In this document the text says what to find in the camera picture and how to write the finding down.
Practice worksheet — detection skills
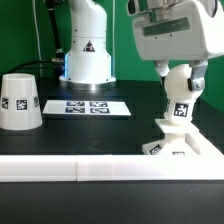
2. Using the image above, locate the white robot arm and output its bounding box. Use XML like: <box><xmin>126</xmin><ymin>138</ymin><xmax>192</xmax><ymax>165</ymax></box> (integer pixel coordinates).
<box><xmin>60</xmin><ymin>0</ymin><xmax>224</xmax><ymax>91</ymax></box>

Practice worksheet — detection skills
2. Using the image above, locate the white lamp bulb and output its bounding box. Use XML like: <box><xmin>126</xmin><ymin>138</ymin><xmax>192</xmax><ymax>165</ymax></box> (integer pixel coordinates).
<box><xmin>164</xmin><ymin>64</ymin><xmax>202</xmax><ymax>125</ymax></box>

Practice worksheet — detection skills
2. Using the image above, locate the white marker plate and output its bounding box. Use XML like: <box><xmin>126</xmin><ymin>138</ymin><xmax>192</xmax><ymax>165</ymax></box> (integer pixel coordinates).
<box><xmin>43</xmin><ymin>100</ymin><xmax>131</xmax><ymax>116</ymax></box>

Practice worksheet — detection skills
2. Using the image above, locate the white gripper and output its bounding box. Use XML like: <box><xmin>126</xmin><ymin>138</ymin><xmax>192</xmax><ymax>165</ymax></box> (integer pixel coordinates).
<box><xmin>131</xmin><ymin>0</ymin><xmax>224</xmax><ymax>92</ymax></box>

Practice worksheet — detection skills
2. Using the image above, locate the white lamp shade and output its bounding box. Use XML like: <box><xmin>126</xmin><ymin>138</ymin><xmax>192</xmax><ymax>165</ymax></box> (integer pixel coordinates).
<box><xmin>0</xmin><ymin>73</ymin><xmax>42</xmax><ymax>131</ymax></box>

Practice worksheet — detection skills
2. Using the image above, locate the white L-shaped fence wall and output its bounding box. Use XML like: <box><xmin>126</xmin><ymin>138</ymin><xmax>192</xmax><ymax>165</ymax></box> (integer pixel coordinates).
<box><xmin>0</xmin><ymin>132</ymin><xmax>224</xmax><ymax>182</ymax></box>

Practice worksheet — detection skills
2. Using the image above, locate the black cable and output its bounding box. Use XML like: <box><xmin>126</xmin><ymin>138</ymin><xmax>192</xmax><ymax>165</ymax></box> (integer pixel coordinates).
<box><xmin>6</xmin><ymin>0</ymin><xmax>66</xmax><ymax>75</ymax></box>

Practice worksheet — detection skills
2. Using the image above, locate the white lamp base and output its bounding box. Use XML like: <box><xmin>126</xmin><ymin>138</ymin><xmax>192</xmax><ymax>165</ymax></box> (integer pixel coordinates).
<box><xmin>142</xmin><ymin>119</ymin><xmax>199</xmax><ymax>156</ymax></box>

